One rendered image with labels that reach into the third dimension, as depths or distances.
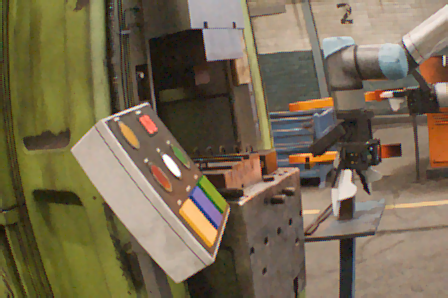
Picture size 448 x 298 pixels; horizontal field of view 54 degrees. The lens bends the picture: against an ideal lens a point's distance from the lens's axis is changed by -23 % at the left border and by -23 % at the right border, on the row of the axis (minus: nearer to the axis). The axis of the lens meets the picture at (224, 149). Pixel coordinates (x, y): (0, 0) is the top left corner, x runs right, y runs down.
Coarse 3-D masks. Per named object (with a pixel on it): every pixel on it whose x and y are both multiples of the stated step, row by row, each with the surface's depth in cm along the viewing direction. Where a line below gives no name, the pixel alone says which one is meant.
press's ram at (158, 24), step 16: (160, 0) 136; (176, 0) 133; (192, 0) 133; (208, 0) 140; (224, 0) 148; (160, 16) 137; (176, 16) 134; (192, 16) 133; (208, 16) 140; (224, 16) 148; (240, 16) 156; (160, 32) 138; (176, 32) 136
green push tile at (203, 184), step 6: (198, 180) 107; (204, 180) 108; (198, 186) 103; (204, 186) 105; (210, 186) 109; (204, 192) 103; (210, 192) 105; (216, 192) 109; (210, 198) 104; (216, 198) 106; (222, 198) 110; (216, 204) 104; (222, 204) 107; (222, 210) 104
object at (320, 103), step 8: (392, 88) 141; (400, 88) 139; (368, 96) 145; (376, 96) 143; (400, 96) 139; (288, 104) 159; (296, 104) 158; (304, 104) 157; (312, 104) 155; (320, 104) 154; (328, 104) 153
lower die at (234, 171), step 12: (204, 156) 162; (252, 156) 156; (204, 168) 151; (216, 168) 149; (228, 168) 147; (240, 168) 150; (252, 168) 156; (216, 180) 144; (228, 180) 144; (240, 180) 150; (252, 180) 155
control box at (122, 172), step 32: (96, 128) 80; (160, 128) 108; (96, 160) 80; (128, 160) 80; (160, 160) 94; (128, 192) 81; (160, 192) 82; (128, 224) 81; (160, 224) 81; (224, 224) 102; (160, 256) 82; (192, 256) 81
